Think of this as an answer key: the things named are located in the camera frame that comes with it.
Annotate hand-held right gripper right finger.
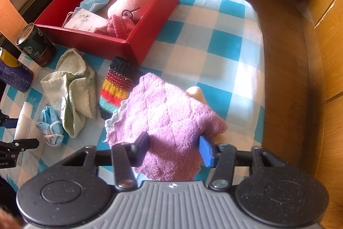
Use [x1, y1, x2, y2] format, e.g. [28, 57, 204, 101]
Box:
[198, 135, 288, 191]

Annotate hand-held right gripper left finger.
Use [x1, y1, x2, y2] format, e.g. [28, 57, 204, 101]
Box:
[55, 132, 150, 190]

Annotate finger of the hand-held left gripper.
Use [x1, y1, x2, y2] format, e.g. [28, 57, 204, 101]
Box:
[0, 109, 17, 128]
[0, 139, 40, 156]

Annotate purple fluffy towel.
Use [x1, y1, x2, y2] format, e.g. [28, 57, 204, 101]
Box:
[104, 72, 228, 181]

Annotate cream plush toy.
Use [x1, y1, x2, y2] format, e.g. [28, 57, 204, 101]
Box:
[186, 85, 231, 147]

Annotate striped knit sock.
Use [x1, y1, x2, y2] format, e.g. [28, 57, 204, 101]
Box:
[98, 56, 142, 120]

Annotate pale green towel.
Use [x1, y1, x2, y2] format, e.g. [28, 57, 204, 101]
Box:
[40, 48, 97, 138]

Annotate red cardboard box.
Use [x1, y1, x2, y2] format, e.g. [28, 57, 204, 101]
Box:
[34, 0, 181, 66]

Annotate red knit hat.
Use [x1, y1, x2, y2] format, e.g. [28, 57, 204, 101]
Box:
[94, 14, 136, 39]

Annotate white speckled cloth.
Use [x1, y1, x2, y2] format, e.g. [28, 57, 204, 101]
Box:
[63, 8, 108, 32]

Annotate blue drink can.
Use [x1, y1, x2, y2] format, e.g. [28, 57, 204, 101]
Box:
[0, 56, 34, 93]

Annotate yellow drink can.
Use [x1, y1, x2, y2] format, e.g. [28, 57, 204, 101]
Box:
[0, 48, 21, 68]

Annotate green coffee can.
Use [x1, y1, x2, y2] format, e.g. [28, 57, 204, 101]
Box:
[15, 23, 57, 68]

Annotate orange ribbed bottle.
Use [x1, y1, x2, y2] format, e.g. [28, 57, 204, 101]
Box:
[0, 0, 29, 40]

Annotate blue white checked tablecloth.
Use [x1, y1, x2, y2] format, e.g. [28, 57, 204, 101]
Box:
[0, 0, 266, 184]

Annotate yellow wooden wardrobe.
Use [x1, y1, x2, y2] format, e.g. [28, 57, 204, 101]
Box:
[301, 0, 343, 229]

